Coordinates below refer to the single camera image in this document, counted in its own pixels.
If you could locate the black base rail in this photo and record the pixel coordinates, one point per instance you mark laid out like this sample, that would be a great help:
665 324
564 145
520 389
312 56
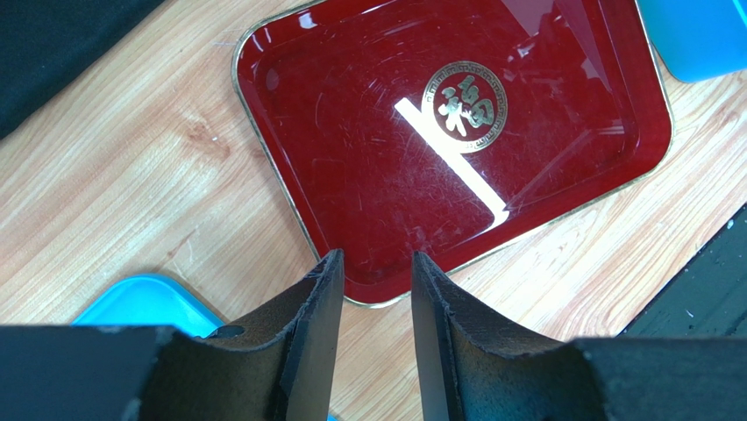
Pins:
707 297

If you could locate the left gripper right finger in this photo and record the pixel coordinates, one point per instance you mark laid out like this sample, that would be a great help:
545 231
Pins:
474 363

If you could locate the blue tin box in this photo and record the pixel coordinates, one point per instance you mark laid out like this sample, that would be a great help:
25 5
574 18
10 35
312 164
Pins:
697 40

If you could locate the blue tin lid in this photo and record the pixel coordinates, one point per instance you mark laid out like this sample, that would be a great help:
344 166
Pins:
152 306

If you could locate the red chocolate tray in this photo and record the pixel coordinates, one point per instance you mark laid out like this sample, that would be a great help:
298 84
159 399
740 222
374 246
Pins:
450 128

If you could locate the black placemat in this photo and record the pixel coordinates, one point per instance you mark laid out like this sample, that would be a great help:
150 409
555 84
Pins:
46 44

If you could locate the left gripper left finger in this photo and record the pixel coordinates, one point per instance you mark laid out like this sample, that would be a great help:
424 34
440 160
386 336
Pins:
57 372

